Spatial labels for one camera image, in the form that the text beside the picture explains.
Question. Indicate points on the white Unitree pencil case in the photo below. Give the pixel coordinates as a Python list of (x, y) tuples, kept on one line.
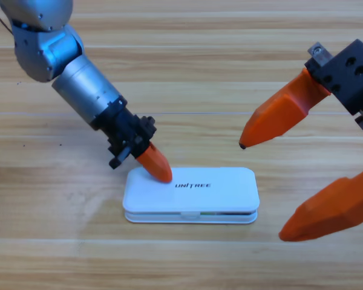
[(217, 196)]

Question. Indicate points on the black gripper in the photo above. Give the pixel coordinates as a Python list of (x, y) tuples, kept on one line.
[(354, 81), (124, 130)]

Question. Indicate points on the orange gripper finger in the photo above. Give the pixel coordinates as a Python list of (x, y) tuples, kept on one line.
[(332, 208)]

